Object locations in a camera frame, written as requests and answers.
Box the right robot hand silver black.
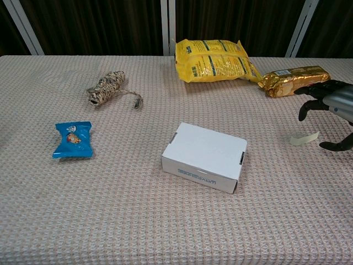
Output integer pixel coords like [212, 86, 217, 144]
[293, 79, 353, 152]

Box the white cardboard box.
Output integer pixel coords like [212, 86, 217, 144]
[161, 122, 248, 195]

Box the gold foil biscuit pack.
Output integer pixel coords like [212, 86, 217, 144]
[256, 65, 331, 99]

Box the yellow snack bag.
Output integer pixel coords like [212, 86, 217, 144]
[174, 39, 261, 84]

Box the jute twine roll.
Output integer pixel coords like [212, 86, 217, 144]
[86, 70, 144, 110]

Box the pink waffle tablecloth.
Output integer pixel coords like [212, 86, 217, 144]
[0, 55, 353, 265]

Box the black pleated curtain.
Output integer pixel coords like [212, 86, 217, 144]
[0, 0, 353, 59]

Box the blue candy packet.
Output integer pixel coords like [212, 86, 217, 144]
[52, 121, 95, 160]

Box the white slanted frame post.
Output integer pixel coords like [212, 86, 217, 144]
[284, 0, 320, 59]
[2, 0, 45, 56]

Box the white upright frame post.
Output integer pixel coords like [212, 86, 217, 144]
[160, 0, 177, 56]

